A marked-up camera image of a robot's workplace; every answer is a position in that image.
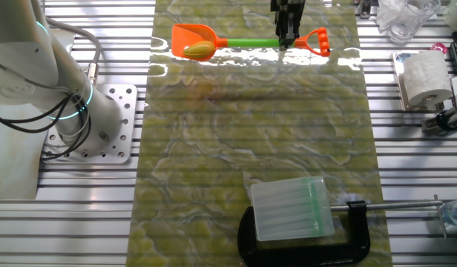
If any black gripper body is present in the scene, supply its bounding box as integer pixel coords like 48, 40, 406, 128
269, 0, 306, 22

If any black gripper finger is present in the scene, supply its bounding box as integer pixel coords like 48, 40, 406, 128
287, 17, 301, 48
274, 18, 289, 52

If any yellow toy mango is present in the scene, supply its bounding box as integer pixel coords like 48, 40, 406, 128
183, 40, 217, 60

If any orange green toy shovel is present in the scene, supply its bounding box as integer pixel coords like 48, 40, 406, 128
171, 23, 332, 62

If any pink plastic object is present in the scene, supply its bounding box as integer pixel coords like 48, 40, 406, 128
430, 42, 449, 56

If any green marble pattern mat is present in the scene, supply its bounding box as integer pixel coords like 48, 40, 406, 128
125, 0, 393, 267

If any pale round container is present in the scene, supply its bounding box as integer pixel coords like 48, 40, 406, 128
442, 0, 457, 33

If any translucent plastic box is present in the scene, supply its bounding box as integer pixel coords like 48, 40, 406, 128
249, 175, 336, 243

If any black C-clamp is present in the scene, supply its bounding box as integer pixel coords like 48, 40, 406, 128
237, 194, 449, 267

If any clear water bottle blue cap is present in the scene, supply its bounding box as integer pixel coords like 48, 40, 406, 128
438, 198, 457, 235

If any small dark metal bracket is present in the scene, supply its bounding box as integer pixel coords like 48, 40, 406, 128
355, 0, 374, 20

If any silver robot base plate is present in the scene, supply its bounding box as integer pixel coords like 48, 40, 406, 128
41, 83, 139, 165

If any thick grey base cable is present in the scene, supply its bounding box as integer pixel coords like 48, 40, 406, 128
46, 18, 102, 87

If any black base cable bundle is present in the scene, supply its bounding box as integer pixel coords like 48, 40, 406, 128
0, 55, 93, 161

